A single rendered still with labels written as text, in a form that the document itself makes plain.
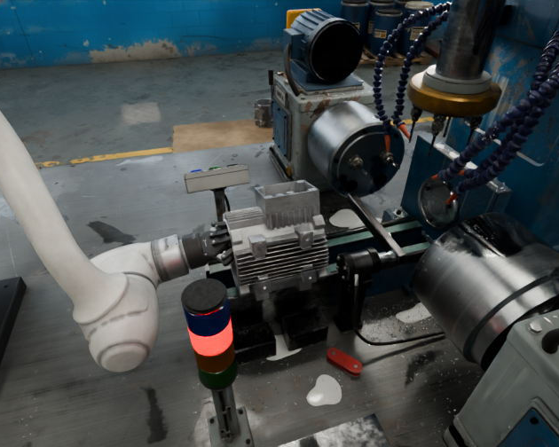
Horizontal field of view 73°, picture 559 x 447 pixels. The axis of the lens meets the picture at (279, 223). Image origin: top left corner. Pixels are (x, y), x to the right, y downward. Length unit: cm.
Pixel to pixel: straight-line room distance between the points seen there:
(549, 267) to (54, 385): 100
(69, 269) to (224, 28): 582
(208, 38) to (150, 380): 572
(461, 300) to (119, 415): 71
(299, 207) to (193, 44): 561
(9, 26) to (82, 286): 600
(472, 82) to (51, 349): 109
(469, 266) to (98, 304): 62
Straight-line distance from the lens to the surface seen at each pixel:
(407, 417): 92
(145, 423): 91
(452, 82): 85
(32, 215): 68
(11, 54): 665
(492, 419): 77
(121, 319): 66
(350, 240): 105
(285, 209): 80
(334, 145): 110
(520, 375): 67
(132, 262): 79
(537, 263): 75
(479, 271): 73
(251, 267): 78
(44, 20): 642
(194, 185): 103
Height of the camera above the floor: 160
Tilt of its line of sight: 39 degrees down
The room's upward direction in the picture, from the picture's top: straight up
